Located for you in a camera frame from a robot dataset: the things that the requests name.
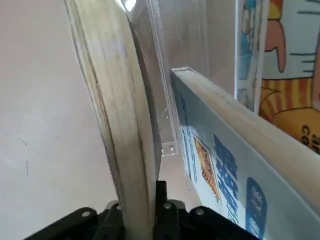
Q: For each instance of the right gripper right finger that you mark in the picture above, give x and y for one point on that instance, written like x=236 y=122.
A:
x=190 y=225

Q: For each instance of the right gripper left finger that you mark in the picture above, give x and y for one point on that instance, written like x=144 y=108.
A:
x=95 y=225

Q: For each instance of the dark teal hand-cover book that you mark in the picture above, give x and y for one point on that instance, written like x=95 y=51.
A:
x=120 y=112

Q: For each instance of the blue and white cover book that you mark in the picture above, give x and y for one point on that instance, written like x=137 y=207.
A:
x=225 y=162

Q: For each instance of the cartoon cover book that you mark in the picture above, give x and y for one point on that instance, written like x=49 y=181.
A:
x=287 y=75

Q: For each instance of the clear acrylic storage rack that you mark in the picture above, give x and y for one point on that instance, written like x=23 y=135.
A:
x=185 y=37

